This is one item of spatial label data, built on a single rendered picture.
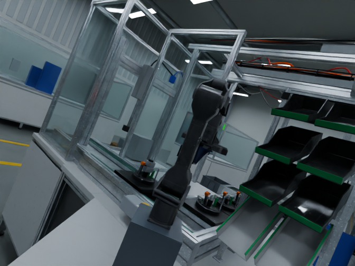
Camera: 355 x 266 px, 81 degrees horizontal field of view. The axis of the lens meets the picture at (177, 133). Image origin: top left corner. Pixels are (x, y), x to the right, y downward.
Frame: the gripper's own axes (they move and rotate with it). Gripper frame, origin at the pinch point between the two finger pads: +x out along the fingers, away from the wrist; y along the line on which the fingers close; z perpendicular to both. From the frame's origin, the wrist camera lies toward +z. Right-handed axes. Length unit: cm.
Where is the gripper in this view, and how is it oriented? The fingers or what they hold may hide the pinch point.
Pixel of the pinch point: (198, 154)
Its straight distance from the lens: 81.4
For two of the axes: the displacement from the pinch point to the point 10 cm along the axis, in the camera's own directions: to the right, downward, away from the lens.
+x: -3.8, 9.2, 0.2
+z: 5.7, 2.2, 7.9
